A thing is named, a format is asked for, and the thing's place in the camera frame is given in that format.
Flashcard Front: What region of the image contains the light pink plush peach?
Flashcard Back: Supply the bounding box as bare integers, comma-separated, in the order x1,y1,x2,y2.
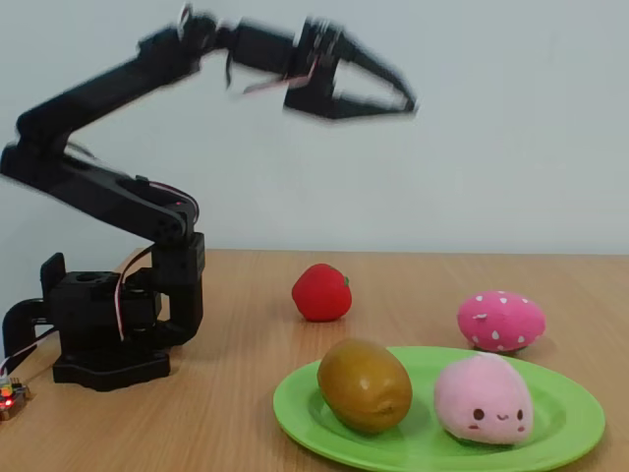
433,352,535,446

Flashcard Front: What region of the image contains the green oval plate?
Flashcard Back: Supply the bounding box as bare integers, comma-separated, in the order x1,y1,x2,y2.
272,345,606,472

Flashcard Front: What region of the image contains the brown kiwi toy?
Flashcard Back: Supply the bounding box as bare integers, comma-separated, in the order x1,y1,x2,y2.
316,337,413,435

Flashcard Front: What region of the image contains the small controller circuit board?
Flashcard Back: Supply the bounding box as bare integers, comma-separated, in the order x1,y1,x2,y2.
0,376,33,422

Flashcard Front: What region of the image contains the pink white-dotted plush strawberry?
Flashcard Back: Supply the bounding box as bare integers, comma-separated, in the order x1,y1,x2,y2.
456,289,546,354

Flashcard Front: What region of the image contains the white red wrist servo cable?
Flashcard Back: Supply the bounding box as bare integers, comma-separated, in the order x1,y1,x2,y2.
224,48,318,95

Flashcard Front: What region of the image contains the red tomato toy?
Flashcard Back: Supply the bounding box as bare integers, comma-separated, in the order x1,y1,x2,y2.
291,263,353,324

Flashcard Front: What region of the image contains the white red shoulder servo cable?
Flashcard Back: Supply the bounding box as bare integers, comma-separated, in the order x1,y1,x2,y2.
112,248,153,341

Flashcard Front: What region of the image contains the white servo cable to board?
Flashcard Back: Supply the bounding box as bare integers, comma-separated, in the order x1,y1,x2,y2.
0,326,61,383

